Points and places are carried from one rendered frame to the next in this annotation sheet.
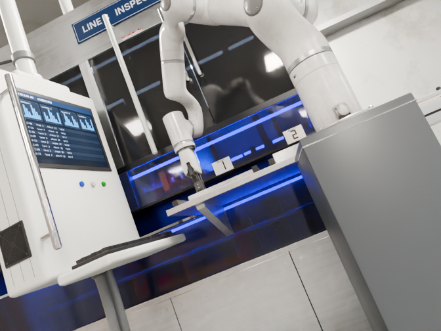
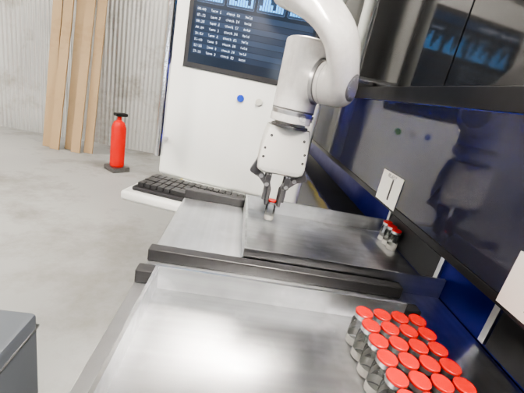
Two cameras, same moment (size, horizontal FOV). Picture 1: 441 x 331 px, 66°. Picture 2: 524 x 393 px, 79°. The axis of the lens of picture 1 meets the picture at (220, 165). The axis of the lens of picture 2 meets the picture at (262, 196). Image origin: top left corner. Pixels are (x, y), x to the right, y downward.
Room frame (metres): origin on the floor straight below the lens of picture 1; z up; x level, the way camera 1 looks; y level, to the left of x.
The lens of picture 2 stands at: (1.12, -0.54, 1.15)
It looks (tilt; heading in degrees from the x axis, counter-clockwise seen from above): 18 degrees down; 77
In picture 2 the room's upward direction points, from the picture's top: 12 degrees clockwise
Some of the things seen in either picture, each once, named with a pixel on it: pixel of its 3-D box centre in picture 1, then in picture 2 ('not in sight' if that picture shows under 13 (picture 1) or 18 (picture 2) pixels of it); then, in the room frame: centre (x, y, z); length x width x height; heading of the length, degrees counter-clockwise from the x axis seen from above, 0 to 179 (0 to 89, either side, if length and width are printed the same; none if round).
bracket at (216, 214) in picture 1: (216, 221); not in sight; (1.33, 0.09, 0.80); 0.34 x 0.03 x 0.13; 173
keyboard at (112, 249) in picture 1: (130, 247); (205, 195); (1.16, 0.39, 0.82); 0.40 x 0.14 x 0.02; 162
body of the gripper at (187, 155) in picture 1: (189, 161); (284, 147); (1.29, 0.10, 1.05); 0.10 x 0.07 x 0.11; 173
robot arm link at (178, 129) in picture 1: (178, 129); (302, 75); (1.30, 0.10, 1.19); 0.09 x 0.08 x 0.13; 131
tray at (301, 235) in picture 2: (229, 190); (327, 238); (1.40, 0.00, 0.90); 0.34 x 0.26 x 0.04; 173
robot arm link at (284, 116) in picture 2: (184, 147); (292, 117); (1.30, 0.10, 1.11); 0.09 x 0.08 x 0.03; 173
